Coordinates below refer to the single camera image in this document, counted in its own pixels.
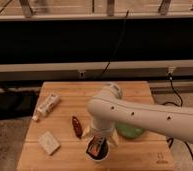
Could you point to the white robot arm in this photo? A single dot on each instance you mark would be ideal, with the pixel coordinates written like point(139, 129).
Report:
point(107, 107)

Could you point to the green bowl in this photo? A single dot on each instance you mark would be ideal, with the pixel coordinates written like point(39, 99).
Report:
point(128, 131)

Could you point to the beige rectangular sponge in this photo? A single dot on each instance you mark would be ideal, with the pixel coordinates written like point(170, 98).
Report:
point(48, 142)

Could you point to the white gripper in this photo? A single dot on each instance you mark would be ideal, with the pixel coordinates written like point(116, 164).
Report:
point(109, 134)

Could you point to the white wall outlet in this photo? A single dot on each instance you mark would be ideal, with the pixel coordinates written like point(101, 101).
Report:
point(171, 69)

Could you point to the white toothpaste tube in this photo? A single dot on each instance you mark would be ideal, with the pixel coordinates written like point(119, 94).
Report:
point(46, 106)

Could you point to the dark red oblong object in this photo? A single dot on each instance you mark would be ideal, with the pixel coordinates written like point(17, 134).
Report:
point(77, 127)

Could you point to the dark red eraser block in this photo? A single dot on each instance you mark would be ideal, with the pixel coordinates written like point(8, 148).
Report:
point(95, 146)

